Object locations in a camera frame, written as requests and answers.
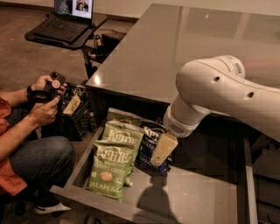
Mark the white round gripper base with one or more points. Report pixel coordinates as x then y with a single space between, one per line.
177 126

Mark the black controller with red button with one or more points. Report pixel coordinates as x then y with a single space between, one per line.
57 82

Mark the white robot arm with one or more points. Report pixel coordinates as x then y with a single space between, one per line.
218 85

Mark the middle green chip bag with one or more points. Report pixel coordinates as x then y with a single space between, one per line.
119 132

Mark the open grey top drawer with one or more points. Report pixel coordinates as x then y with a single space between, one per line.
208 183

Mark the front green jalapeno chip bag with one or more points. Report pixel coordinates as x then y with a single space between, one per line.
110 168

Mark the rear green chip bag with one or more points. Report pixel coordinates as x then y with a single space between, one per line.
123 117

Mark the person's right hand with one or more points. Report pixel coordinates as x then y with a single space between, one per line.
44 113

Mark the black plastic crate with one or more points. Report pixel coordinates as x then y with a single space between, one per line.
76 127

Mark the tan packet in crate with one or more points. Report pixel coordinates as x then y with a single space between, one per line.
72 105

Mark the lower grey drawers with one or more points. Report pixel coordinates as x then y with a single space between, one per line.
266 170

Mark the blue jeans leg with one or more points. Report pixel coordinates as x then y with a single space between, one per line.
43 163

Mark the white sneaker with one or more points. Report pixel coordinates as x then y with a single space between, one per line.
51 209

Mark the black cap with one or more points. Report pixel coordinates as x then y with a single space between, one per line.
39 96

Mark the black laptop stand tray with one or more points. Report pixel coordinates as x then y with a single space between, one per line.
97 20

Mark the black wristband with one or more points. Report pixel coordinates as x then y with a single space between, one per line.
29 89

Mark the black laptop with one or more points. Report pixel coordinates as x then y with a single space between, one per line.
70 19

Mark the red checked shirt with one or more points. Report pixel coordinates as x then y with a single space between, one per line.
10 182

